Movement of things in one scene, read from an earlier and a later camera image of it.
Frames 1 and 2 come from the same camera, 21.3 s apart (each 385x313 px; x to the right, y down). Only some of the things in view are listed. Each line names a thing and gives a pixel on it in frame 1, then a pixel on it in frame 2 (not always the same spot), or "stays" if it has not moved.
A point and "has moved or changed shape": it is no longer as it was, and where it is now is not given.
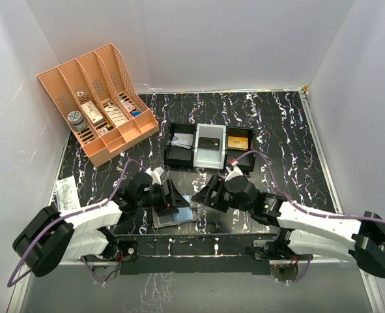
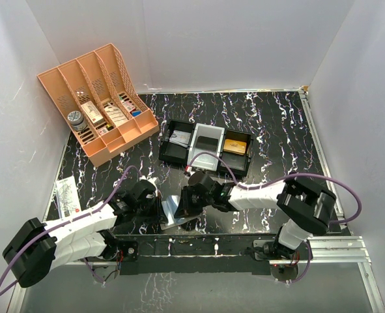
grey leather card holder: (185, 214) has moved or changed shape
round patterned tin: (77, 120) stays
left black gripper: (179, 201) to (159, 216)
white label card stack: (116, 117) stays
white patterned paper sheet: (67, 195) stays
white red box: (93, 113) stays
